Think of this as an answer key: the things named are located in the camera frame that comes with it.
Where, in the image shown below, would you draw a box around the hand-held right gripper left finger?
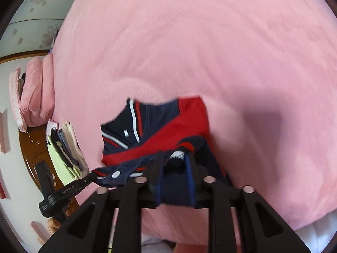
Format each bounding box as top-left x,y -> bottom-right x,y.
38,151 -> 165,253

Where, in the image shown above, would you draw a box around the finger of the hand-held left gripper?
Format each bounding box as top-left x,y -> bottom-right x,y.
76,172 -> 96,189

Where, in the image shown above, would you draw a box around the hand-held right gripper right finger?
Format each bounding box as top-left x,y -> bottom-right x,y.
184,154 -> 311,253

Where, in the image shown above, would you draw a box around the navy and red varsity jacket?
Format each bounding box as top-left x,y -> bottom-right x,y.
93,95 -> 233,207

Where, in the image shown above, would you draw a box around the stack of folded clothes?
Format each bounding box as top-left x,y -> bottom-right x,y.
46,120 -> 90,182

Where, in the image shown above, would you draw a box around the person's left hand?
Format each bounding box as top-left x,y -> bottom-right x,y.
47,208 -> 76,236

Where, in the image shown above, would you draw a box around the brown wooden headboard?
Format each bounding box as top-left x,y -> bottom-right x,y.
18,126 -> 82,211

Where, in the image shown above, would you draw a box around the folded pink quilt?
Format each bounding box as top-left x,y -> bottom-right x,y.
20,54 -> 57,128

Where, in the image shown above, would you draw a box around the pink pillow with lace trim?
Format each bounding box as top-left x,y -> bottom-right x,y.
9,65 -> 28,133

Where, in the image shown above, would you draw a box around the white bed sheet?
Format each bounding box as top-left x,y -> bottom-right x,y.
295,213 -> 335,245

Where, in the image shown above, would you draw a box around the pink fleece bed blanket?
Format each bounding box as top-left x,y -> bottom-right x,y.
50,0 -> 337,243

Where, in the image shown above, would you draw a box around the floral wardrobe doors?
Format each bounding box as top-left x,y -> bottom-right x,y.
0,0 -> 90,64

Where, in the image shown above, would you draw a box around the red wall strip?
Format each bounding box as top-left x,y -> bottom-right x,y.
0,174 -> 8,199

